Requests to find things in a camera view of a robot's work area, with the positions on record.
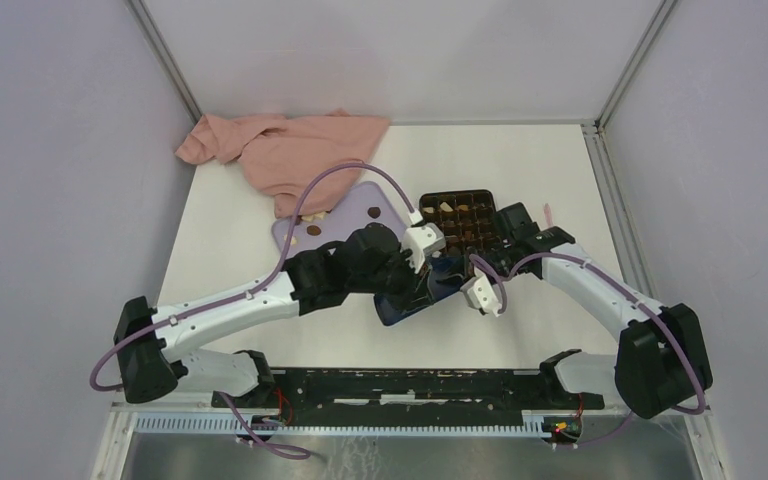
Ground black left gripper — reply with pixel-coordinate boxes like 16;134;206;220
349;244;435;314

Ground pink handled metal tongs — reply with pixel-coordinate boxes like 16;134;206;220
543;203;554;228

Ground dark blue chocolate box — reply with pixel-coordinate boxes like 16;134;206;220
419;189;502;257

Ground lilac plastic tray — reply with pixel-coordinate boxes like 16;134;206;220
287;181;407;257

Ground dark blue box lid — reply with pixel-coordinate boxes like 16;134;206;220
373;255;470;326

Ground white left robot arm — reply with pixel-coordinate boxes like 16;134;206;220
112;223;445;408

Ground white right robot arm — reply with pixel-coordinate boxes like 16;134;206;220
462;203;713;419

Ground pink cloth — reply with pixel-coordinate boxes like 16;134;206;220
175;109;390;219

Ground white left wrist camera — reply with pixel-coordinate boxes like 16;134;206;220
401;209;445;274

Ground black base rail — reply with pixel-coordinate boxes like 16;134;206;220
234;367;605;429

